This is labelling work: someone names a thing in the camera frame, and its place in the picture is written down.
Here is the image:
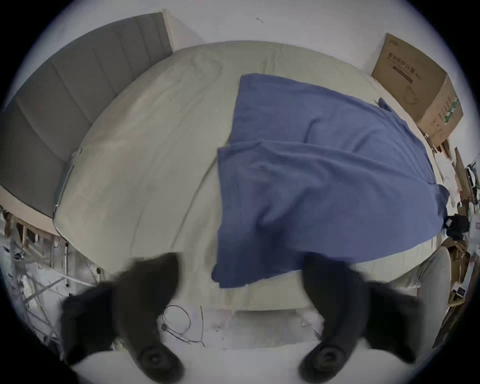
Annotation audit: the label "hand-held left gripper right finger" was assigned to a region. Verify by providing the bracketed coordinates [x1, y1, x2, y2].
[298, 252, 426, 383]

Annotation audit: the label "blue shirt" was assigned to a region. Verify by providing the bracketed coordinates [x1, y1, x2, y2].
[211, 73, 450, 289]

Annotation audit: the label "person's legs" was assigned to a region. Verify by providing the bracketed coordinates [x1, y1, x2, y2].
[403, 245, 452, 349]

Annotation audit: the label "bed with beige sheet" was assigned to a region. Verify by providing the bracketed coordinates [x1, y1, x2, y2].
[52, 40, 447, 311]

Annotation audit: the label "grey padded headboard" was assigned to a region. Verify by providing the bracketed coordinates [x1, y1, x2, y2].
[0, 12, 174, 219]

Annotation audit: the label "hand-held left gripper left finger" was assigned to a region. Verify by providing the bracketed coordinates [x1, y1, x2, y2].
[60, 252, 185, 383]

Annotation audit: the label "brown cardboard carton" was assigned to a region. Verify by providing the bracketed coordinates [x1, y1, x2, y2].
[371, 33, 464, 148]

